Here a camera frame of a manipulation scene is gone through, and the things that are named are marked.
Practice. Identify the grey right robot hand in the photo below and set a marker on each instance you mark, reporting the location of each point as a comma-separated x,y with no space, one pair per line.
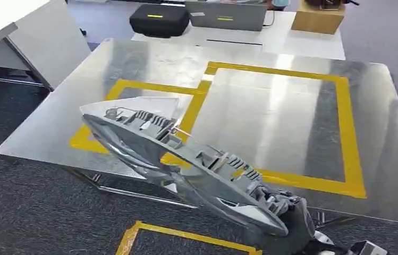
297,225

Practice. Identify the silver plastic wheel hubcap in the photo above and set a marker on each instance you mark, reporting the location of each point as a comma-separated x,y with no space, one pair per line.
132,140

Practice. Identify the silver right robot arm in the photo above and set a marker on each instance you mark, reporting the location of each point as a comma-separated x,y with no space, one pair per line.
367,249

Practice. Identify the large yellow tape square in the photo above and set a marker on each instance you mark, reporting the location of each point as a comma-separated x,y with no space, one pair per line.
348,140

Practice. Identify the steel bench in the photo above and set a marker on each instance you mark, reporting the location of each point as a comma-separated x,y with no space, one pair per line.
265,123

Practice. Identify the small yellow tape square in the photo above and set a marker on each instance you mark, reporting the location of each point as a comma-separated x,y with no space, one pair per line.
193,105

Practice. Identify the white table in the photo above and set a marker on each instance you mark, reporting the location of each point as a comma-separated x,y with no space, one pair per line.
290,42

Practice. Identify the cardboard box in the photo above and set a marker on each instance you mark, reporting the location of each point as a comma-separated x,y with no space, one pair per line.
318,21

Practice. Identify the grey hard case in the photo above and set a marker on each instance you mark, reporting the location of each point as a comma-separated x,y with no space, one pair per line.
227,15

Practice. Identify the black hard case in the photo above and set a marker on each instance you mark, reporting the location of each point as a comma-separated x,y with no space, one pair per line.
159,21

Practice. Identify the white desk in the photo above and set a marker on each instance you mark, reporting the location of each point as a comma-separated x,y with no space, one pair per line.
43,45

